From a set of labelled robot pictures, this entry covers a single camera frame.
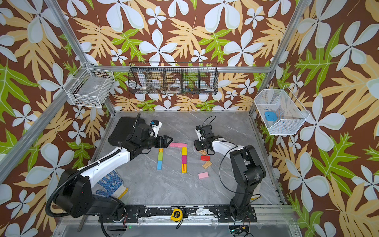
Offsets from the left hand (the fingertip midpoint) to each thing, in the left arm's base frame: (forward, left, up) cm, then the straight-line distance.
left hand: (168, 136), depth 84 cm
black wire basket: (+38, -2, +14) cm, 41 cm away
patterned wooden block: (-1, -22, -16) cm, 27 cm away
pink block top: (-5, -3, 0) cm, 6 cm away
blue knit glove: (-23, +32, -17) cm, 42 cm away
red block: (-5, -23, -18) cm, 30 cm away
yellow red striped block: (-13, -9, -16) cm, 22 cm away
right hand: (+5, -18, -14) cm, 23 cm away
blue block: (-10, +6, -17) cm, 21 cm away
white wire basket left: (+23, +47, +17) cm, 55 cm away
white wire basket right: (+12, -65, +9) cm, 67 cm away
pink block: (+4, -6, -16) cm, 18 cm away
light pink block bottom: (-17, -21, -17) cm, 31 cm away
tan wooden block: (-9, -24, -16) cm, 30 cm away
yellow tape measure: (-37, -6, -14) cm, 40 cm away
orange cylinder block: (0, +7, -16) cm, 17 cm away
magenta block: (-5, -9, -19) cm, 21 cm away
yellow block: (-1, -9, -16) cm, 18 cm away
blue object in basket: (+9, -59, +8) cm, 60 cm away
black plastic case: (+18, +36, -14) cm, 42 cm away
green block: (-4, +7, -17) cm, 19 cm away
